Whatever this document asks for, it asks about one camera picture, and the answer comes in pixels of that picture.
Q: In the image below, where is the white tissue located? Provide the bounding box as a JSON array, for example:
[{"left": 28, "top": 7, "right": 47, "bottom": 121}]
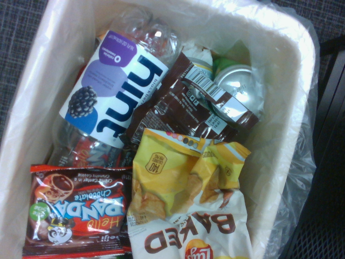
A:
[{"left": 182, "top": 39, "right": 214, "bottom": 65}]

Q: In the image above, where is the white plastic trash bin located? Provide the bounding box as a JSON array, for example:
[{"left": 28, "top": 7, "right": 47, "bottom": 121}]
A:
[{"left": 0, "top": 0, "right": 318, "bottom": 259}]

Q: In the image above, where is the empty hint water bottle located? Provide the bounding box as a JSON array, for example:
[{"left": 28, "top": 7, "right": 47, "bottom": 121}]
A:
[{"left": 47, "top": 6, "right": 184, "bottom": 168}]

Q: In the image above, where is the red Hello Panda packet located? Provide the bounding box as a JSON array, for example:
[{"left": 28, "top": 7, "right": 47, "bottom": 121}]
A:
[{"left": 22, "top": 163, "right": 135, "bottom": 259}]

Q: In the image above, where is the white lined trash bin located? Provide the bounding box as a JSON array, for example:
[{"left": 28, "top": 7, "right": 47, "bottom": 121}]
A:
[{"left": 0, "top": 0, "right": 322, "bottom": 259}]

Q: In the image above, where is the yellow chip bag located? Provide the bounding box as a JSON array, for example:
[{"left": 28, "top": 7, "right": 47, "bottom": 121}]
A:
[{"left": 126, "top": 127, "right": 254, "bottom": 259}]

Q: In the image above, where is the brown snack wrapper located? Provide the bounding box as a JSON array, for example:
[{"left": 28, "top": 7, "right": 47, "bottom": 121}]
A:
[{"left": 125, "top": 51, "right": 261, "bottom": 147}]

